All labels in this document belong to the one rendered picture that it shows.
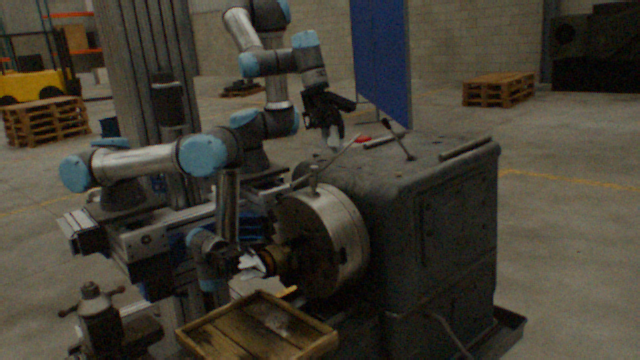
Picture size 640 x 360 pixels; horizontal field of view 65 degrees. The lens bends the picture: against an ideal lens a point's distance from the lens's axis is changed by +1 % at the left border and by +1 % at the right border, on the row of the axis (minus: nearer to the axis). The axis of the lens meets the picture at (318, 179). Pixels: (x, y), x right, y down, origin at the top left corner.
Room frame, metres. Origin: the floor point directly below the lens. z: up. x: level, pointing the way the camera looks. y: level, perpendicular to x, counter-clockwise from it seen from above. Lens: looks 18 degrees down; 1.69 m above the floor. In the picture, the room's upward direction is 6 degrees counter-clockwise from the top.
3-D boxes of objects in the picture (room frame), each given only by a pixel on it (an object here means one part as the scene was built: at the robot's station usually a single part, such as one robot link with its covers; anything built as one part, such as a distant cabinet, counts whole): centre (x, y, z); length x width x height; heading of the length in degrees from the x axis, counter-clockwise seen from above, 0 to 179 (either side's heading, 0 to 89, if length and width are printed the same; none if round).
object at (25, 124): (9.59, 5.07, 0.36); 1.26 x 0.86 x 0.73; 144
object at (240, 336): (1.18, 0.22, 0.89); 0.36 x 0.30 x 0.04; 40
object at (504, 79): (8.90, -3.39, 0.22); 1.25 x 0.86 x 0.44; 135
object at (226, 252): (1.27, 0.27, 1.08); 0.12 x 0.09 x 0.08; 38
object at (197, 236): (1.40, 0.37, 1.08); 0.11 x 0.08 x 0.09; 38
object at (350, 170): (1.60, -0.27, 1.06); 0.59 x 0.48 x 0.39; 130
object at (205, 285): (1.42, 0.36, 0.98); 0.11 x 0.08 x 0.11; 165
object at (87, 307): (1.01, 0.54, 1.13); 0.08 x 0.08 x 0.03
